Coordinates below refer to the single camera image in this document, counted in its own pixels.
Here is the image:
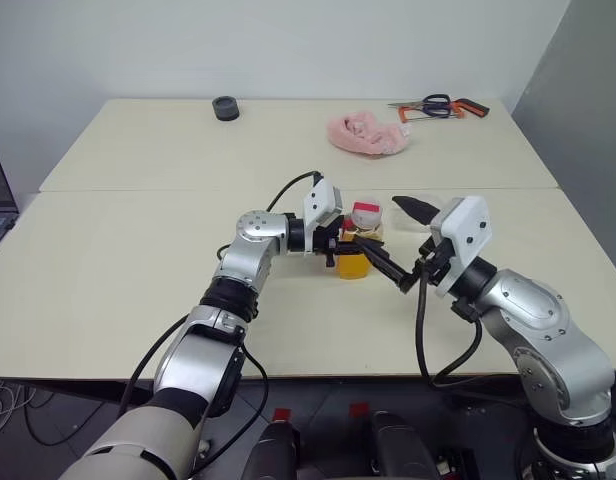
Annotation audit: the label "orange juice bottle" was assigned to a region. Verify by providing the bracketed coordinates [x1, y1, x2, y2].
[336, 209, 389, 281]

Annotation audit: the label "orange black hacksaw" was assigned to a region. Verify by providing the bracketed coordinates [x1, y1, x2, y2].
[397, 97, 491, 124]

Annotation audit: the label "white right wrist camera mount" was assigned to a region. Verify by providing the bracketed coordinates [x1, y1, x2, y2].
[428, 194, 491, 300]

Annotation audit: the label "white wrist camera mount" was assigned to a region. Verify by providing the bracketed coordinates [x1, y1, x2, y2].
[428, 194, 491, 300]
[301, 177, 345, 256]

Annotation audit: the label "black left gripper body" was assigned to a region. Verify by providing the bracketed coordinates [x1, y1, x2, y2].
[316, 222, 357, 269]

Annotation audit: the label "black tape roll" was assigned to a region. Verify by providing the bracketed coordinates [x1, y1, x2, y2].
[212, 95, 241, 123]

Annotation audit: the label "dark rounded shape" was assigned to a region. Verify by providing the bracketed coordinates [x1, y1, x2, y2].
[247, 422, 302, 480]
[370, 410, 434, 480]

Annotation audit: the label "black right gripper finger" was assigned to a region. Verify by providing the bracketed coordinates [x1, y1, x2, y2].
[391, 195, 437, 225]
[365, 244, 422, 295]

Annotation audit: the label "white red bottle cap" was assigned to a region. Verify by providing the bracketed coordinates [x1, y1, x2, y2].
[351, 201, 384, 229]

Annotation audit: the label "dark blue handled scissors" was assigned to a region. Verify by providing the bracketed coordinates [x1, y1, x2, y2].
[386, 93, 452, 119]

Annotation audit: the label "white floor cables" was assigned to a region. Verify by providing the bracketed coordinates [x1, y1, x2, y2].
[0, 379, 39, 441]

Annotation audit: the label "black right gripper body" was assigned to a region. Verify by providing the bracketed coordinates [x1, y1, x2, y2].
[412, 234, 454, 289]

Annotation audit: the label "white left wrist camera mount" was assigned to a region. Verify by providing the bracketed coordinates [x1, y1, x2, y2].
[301, 177, 345, 256]

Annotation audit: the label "pink fluffy towel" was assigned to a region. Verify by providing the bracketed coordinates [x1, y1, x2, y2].
[327, 110, 413, 160]

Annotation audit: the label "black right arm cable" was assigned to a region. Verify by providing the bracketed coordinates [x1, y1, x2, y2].
[414, 259, 484, 391]

